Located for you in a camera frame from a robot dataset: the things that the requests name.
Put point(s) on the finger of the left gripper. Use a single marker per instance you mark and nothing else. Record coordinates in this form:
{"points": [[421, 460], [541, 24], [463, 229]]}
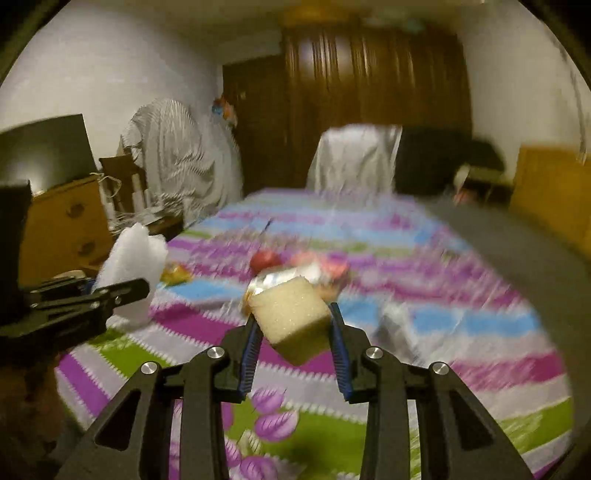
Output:
{"points": [[123, 293]]}

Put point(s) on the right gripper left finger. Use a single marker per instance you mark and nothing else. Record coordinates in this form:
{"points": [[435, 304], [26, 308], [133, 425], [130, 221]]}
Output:
{"points": [[131, 437]]}

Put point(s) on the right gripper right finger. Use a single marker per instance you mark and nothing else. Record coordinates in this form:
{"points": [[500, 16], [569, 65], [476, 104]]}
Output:
{"points": [[459, 439]]}

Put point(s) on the beige sponge block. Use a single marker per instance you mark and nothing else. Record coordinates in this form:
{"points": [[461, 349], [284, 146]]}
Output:
{"points": [[294, 319]]}

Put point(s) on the white medicine tablet box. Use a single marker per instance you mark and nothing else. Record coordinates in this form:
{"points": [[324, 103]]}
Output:
{"points": [[272, 277]]}

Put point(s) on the white plastic trash bin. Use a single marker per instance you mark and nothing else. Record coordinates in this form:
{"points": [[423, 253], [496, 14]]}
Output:
{"points": [[32, 417]]}

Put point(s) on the yellow plastic wrapper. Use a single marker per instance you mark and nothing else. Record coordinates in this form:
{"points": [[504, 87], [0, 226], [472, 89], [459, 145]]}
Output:
{"points": [[175, 274]]}

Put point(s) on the wooden chest of drawers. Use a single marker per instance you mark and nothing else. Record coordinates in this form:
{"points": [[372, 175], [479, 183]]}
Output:
{"points": [[66, 229]]}

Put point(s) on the grey striped draped cloth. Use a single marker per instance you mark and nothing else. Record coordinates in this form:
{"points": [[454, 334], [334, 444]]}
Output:
{"points": [[191, 162]]}

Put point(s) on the black flat television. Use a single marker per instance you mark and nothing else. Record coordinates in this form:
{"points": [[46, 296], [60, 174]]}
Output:
{"points": [[47, 153]]}

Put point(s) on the red apple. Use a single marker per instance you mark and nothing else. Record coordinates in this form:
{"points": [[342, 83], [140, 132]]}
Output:
{"points": [[264, 259]]}

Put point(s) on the colourful striped bed sheet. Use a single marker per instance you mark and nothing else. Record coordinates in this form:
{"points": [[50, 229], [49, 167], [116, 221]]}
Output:
{"points": [[416, 288]]}

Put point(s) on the pink cardboard box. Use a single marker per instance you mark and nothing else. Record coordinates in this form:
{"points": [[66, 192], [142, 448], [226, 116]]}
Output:
{"points": [[328, 276]]}

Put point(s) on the dark wooden door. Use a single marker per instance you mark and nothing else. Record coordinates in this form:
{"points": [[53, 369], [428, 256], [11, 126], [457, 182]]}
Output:
{"points": [[257, 90]]}

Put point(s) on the wooden headboard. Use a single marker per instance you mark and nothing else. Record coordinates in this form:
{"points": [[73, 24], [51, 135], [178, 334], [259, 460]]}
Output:
{"points": [[552, 187]]}

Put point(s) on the silver fabric covered chair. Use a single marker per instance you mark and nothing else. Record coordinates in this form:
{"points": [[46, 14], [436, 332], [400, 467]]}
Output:
{"points": [[357, 158]]}

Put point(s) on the black draped clothing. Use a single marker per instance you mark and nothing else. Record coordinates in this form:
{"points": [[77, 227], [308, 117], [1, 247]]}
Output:
{"points": [[428, 159]]}

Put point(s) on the dark wooden wardrobe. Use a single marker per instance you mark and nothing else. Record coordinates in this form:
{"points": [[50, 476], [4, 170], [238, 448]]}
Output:
{"points": [[340, 74]]}

